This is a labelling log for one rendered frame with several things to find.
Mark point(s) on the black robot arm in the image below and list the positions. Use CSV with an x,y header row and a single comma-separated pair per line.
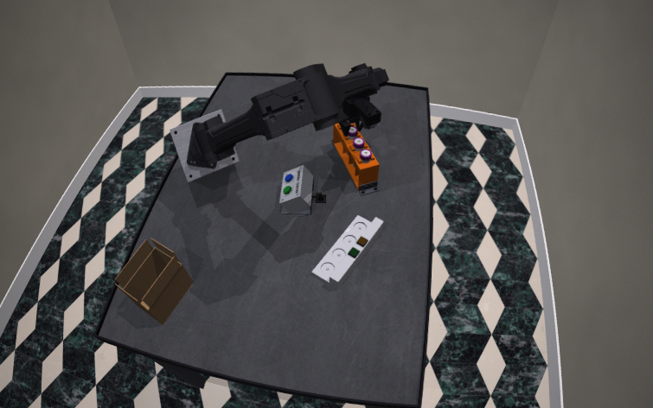
x,y
316,101

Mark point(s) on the brown cardboard box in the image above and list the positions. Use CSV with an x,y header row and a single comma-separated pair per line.
x,y
164,292

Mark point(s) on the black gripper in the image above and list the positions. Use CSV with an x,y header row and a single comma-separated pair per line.
x,y
345,125

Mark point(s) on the black table edge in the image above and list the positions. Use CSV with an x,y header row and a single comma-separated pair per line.
x,y
102,318

